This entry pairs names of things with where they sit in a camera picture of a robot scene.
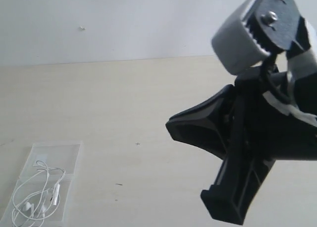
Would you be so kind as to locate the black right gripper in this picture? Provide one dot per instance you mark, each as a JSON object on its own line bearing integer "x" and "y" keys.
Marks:
{"x": 274, "y": 134}

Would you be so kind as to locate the white wired earphones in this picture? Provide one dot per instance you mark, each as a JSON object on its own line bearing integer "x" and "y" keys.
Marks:
{"x": 36, "y": 207}

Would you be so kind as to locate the clear plastic storage box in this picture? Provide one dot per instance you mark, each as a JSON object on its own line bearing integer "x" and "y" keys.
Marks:
{"x": 57, "y": 155}

